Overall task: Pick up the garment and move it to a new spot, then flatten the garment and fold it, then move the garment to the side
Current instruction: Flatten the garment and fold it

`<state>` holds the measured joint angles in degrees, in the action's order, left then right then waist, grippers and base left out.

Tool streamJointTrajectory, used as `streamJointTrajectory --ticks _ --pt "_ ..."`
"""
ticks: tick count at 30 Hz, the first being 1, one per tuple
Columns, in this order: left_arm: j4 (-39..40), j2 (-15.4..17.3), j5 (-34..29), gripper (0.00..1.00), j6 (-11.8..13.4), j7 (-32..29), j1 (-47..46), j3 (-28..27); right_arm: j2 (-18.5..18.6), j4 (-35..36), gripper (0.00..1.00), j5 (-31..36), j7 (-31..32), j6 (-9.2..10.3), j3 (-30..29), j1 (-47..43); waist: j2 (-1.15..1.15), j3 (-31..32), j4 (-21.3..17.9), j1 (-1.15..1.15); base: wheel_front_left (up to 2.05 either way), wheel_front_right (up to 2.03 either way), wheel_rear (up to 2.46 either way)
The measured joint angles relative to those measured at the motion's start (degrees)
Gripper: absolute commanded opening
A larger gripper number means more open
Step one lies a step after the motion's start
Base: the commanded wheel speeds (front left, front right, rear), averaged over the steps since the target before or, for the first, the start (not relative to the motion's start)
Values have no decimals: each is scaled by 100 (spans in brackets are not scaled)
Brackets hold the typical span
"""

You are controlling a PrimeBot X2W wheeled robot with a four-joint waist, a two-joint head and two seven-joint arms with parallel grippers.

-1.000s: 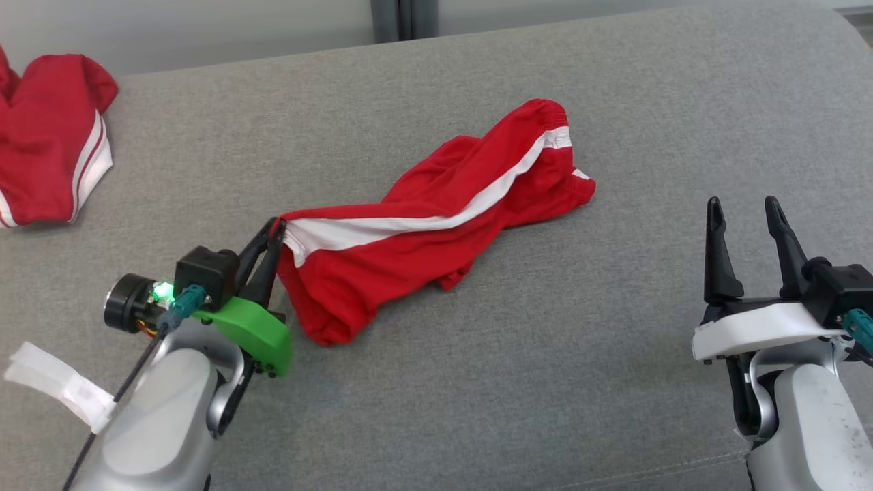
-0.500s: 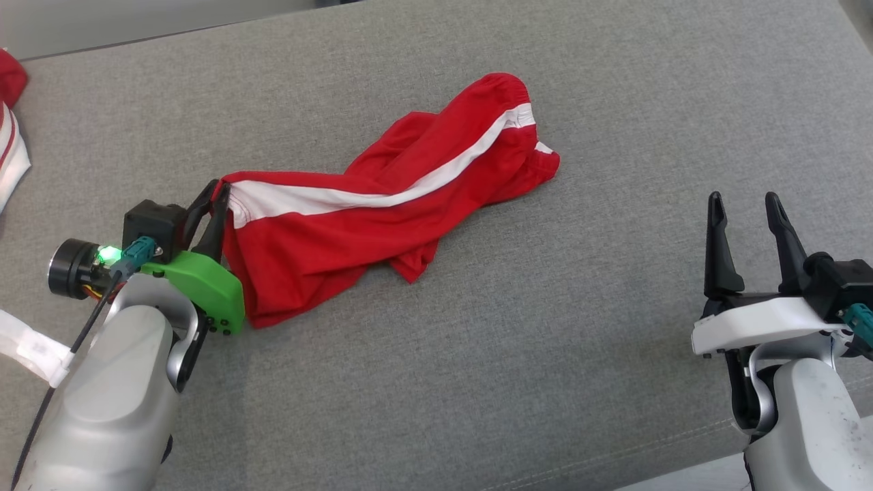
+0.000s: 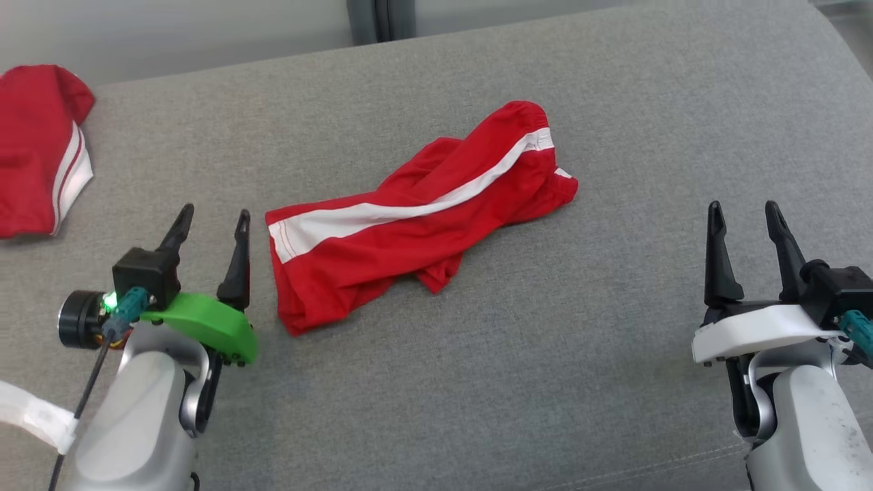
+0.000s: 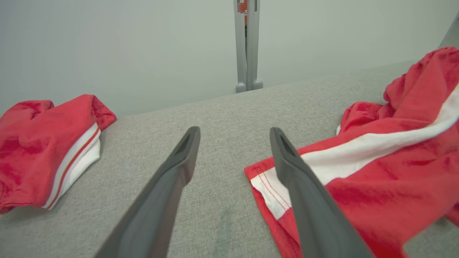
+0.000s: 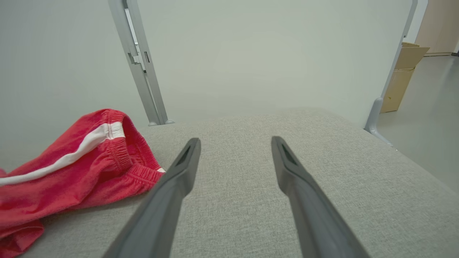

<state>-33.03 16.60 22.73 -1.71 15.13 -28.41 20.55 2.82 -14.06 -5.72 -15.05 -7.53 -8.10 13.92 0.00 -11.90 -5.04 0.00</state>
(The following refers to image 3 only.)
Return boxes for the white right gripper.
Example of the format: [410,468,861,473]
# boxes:
[692,200,850,366]

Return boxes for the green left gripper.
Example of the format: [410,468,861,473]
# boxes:
[140,203,258,366]

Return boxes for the red shorts with white stripe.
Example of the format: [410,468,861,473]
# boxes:
[265,100,579,337]

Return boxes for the red shirt with white sleeves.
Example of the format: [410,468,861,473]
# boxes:
[0,65,96,239]

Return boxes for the left camera cable teal plug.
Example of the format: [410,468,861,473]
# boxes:
[48,286,149,491]

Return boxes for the camera cable teal plug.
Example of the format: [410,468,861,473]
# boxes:
[839,310,873,369]
[48,286,149,491]

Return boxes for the right camera cable teal plug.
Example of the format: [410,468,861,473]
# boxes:
[839,310,873,369]

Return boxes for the grey partition post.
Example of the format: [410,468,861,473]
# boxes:
[346,0,417,46]

